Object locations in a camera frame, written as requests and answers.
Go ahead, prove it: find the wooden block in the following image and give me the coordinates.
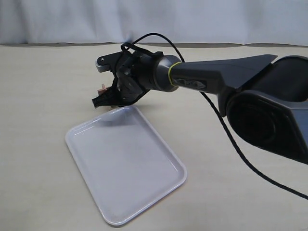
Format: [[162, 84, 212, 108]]
[[97, 84, 107, 96]]

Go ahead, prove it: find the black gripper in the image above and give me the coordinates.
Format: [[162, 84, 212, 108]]
[[92, 51, 163, 108]]

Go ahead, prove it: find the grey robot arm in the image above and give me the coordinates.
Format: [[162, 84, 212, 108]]
[[92, 51, 308, 163]]

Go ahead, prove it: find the white backdrop curtain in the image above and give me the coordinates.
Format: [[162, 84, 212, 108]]
[[0, 0, 308, 46]]

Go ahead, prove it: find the white plastic tray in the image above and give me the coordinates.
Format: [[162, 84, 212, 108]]
[[65, 106, 187, 227]]

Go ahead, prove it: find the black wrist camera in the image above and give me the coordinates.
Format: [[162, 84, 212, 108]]
[[96, 52, 122, 73]]

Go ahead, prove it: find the black cable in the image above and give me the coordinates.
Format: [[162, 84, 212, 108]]
[[121, 33, 308, 199]]

